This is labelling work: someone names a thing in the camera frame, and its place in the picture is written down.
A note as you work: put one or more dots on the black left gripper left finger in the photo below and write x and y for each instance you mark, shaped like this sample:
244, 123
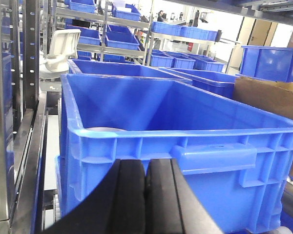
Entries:
115, 206

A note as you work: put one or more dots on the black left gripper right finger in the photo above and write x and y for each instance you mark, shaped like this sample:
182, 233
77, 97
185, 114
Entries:
171, 205

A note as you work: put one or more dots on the large blue plastic bin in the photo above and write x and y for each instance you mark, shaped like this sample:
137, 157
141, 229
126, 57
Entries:
235, 157

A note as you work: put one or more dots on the blue bin behind front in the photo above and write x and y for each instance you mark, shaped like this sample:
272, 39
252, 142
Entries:
77, 66

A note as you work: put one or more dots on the brown cardboard box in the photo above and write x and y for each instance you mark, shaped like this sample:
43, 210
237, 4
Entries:
272, 96

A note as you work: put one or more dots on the white plastic container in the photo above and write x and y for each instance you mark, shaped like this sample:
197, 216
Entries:
63, 46

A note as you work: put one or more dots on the blue crate right rear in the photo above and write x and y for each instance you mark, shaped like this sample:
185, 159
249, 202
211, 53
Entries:
270, 63

